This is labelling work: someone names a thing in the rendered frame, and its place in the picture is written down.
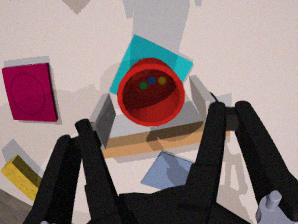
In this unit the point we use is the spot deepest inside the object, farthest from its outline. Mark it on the red cup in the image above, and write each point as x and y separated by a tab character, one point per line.
156	105

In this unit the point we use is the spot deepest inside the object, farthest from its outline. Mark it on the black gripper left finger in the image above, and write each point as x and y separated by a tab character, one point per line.
54	201

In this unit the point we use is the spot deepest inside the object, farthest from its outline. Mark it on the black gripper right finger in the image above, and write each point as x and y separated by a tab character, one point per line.
275	188

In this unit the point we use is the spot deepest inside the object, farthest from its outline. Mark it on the dark red square pad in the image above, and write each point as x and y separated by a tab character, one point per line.
30	93

